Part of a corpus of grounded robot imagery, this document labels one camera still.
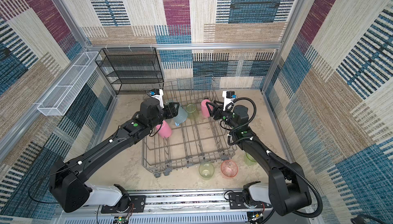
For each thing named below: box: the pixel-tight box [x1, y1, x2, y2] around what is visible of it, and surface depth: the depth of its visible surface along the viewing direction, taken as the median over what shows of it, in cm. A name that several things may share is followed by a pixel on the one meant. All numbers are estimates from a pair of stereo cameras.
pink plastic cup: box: [201, 98, 214, 118], surface depth 98 cm
